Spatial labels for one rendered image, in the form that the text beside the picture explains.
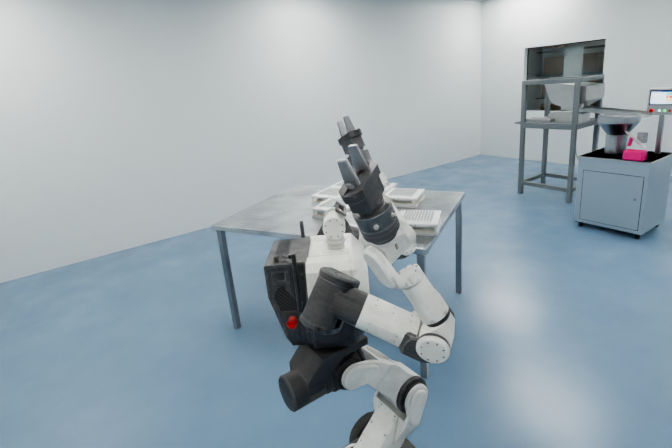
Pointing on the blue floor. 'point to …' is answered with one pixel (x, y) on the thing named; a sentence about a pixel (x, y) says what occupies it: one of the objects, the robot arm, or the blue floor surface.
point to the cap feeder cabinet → (622, 191)
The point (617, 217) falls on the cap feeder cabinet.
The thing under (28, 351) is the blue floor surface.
